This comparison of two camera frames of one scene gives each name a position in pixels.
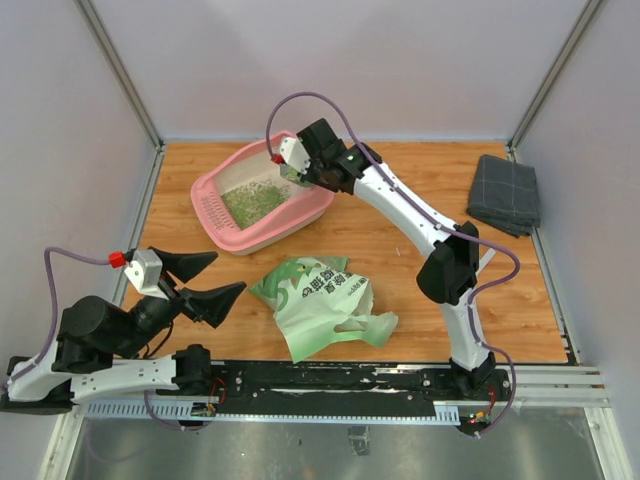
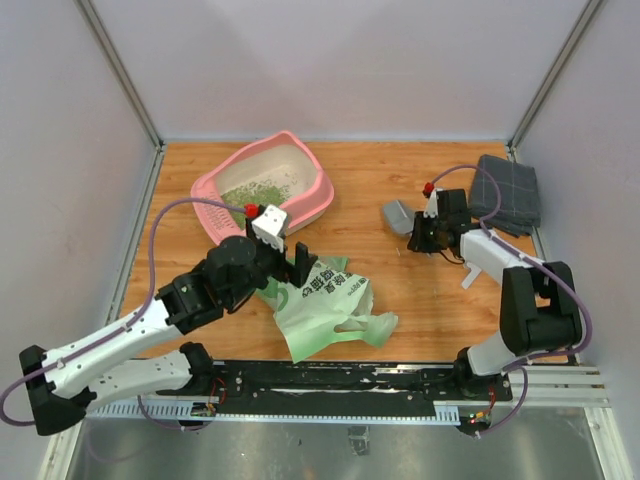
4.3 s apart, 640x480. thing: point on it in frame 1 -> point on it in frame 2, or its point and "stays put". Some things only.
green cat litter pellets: x=243 y=203 stays put
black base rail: x=338 y=388 stays put
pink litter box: x=246 y=203 stays put
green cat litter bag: x=317 y=305 stays put
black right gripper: x=310 y=178 -> x=418 y=242
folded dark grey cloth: x=504 y=195 stays put
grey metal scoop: x=290 y=174 -> x=400 y=217
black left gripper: x=211 y=304 -> x=289 y=273
